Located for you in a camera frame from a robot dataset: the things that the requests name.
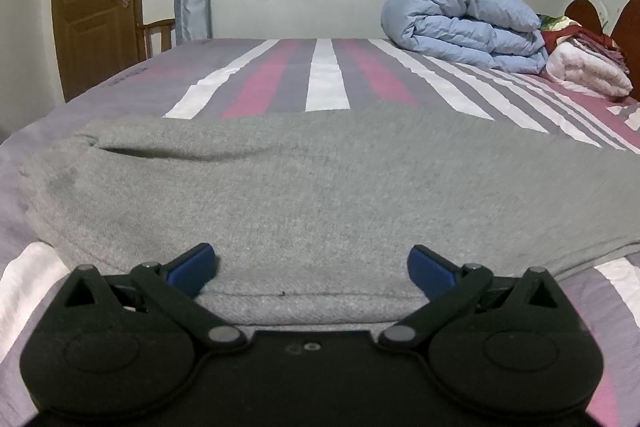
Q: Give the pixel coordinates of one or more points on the grey pants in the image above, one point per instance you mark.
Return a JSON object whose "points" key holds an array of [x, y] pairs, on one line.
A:
{"points": [[310, 197]]}

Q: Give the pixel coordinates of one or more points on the folded light blue duvet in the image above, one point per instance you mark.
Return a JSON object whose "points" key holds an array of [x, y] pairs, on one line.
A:
{"points": [[465, 29]]}

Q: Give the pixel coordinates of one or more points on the folded white quilt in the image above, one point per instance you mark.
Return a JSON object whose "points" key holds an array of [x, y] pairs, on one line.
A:
{"points": [[585, 72]]}

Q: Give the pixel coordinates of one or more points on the red wooden headboard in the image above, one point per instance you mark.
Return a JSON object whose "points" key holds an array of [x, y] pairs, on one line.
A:
{"points": [[585, 12]]}

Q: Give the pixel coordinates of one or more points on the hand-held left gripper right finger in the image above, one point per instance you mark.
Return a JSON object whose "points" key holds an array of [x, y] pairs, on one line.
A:
{"points": [[430, 269]]}

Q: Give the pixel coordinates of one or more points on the wooden chair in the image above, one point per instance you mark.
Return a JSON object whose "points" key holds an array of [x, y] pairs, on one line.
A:
{"points": [[157, 37]]}

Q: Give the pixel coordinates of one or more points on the bed with striped sheet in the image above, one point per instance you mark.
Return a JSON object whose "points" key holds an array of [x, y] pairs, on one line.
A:
{"points": [[325, 72]]}

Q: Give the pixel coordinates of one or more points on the folded red blankets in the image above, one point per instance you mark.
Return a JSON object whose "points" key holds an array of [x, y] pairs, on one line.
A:
{"points": [[595, 39]]}

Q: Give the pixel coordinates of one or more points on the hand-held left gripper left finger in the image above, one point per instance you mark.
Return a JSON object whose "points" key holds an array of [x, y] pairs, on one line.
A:
{"points": [[192, 268]]}

